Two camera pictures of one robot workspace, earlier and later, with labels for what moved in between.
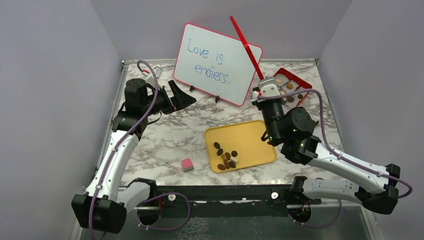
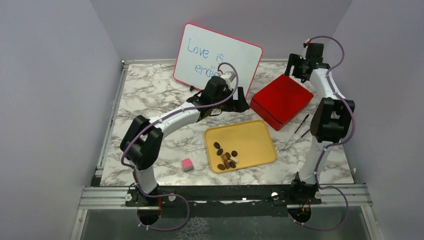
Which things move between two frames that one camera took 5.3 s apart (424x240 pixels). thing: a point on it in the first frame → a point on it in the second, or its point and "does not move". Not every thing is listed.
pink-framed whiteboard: [215, 63] does not move
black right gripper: [260, 103] → [293, 61]
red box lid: [233, 20] → [281, 101]
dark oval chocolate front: [221, 166] does not move
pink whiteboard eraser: [187, 165] does not move
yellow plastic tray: [238, 146] does not move
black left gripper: [180, 100] → [232, 105]
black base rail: [214, 202] does not move
